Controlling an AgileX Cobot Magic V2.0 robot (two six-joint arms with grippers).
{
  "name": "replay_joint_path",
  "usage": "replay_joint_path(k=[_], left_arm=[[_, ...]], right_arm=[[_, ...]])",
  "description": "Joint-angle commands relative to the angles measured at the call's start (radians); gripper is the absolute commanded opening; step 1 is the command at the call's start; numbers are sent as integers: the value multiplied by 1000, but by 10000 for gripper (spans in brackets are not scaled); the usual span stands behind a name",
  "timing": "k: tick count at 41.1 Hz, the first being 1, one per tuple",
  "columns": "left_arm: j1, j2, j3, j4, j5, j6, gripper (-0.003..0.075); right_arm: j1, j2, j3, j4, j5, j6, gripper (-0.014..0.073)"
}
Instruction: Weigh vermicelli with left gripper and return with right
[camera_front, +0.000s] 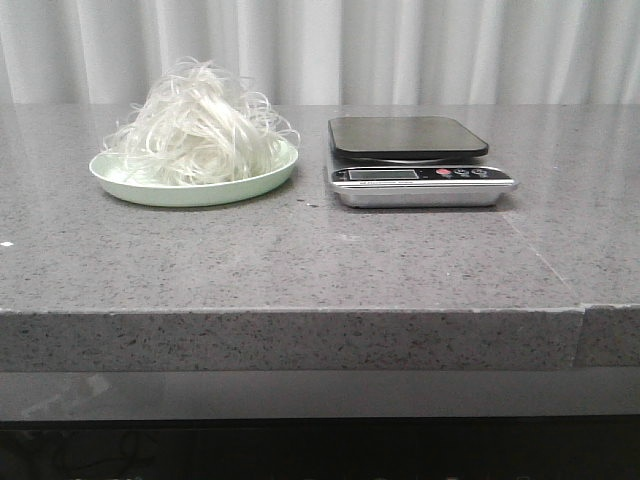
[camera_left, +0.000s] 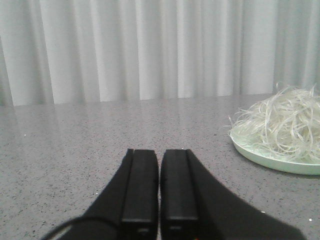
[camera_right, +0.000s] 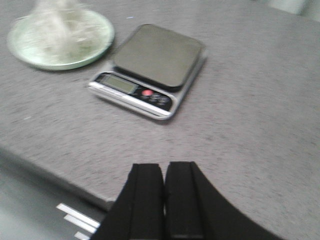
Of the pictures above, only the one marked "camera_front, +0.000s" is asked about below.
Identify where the white pleated curtain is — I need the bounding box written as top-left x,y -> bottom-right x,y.
1,1 -> 639,105

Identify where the white vermicelli noodle bundle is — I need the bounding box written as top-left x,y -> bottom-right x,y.
102,57 -> 300,186

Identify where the silver digital kitchen scale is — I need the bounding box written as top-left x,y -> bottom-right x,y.
327,116 -> 517,208

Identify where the pale green round plate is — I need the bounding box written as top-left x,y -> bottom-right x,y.
89,141 -> 298,207

